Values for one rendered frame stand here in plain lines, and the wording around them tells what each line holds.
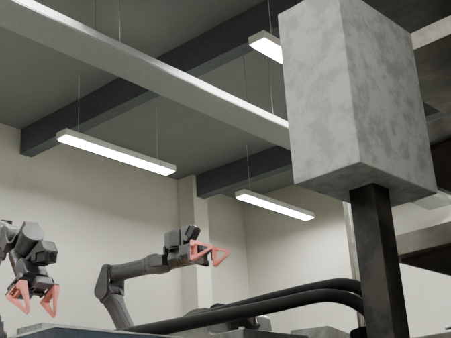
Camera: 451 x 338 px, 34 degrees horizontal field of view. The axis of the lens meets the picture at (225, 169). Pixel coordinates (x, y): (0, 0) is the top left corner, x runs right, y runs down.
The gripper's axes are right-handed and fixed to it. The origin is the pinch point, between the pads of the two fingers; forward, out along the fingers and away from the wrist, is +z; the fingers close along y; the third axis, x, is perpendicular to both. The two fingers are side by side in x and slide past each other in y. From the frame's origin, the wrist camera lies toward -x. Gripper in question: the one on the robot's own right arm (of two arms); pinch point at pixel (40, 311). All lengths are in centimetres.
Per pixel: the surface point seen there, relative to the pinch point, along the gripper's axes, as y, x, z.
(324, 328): 76, -27, 18
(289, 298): 23, -48, 33
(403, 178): 21, -84, 33
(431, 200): 705, 41, -307
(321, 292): 27, -53, 35
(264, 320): 57, -22, 13
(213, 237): 691, 315, -503
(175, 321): 3.4, -31.6, 28.6
